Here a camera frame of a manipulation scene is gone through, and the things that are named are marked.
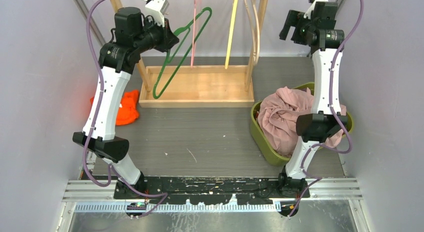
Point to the yellow hanger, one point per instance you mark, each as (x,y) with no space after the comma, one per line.
(231,33)

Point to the orange cloth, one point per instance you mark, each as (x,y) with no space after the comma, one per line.
(127,112)

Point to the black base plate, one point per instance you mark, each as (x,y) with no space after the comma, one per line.
(210,191)

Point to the wooden clothes rack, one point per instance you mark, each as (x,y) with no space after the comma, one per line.
(201,86)

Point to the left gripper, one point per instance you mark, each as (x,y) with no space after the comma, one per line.
(168,38)

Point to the pink hanger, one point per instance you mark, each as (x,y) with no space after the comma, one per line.
(196,5)

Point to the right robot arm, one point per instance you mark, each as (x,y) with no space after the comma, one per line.
(316,29)

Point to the beige wooden hanger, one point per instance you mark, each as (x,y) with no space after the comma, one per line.
(253,16)

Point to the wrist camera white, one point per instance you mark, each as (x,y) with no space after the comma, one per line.
(157,7)
(309,11)

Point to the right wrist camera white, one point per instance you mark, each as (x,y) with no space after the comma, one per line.
(309,11)

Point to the green plastic basket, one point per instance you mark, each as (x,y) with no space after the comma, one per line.
(261,138)

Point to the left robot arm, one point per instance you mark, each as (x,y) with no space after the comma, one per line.
(132,35)

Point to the pink dress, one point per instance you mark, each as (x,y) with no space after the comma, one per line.
(317,127)

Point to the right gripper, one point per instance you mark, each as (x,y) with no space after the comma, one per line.
(292,19)

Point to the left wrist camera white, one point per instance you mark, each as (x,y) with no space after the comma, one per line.
(157,7)

